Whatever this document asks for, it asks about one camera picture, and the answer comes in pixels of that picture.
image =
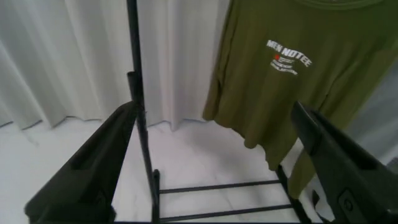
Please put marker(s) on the olive green printed T-shirt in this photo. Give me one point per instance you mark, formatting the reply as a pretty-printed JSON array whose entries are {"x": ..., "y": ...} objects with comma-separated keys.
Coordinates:
[{"x": 264, "y": 99}]

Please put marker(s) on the black clothes rack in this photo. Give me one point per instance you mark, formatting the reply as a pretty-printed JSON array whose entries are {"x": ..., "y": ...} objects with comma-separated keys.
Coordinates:
[{"x": 134, "y": 46}]

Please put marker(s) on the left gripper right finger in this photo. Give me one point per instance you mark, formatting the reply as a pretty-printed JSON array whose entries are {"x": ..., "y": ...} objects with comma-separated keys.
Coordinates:
[{"x": 351, "y": 180}]

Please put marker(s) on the white curtain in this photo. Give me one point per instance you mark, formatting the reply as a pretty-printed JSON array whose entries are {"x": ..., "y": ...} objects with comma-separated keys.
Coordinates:
[{"x": 62, "y": 62}]

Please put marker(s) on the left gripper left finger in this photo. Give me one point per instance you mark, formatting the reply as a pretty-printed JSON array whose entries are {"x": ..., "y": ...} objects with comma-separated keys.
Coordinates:
[{"x": 90, "y": 174}]

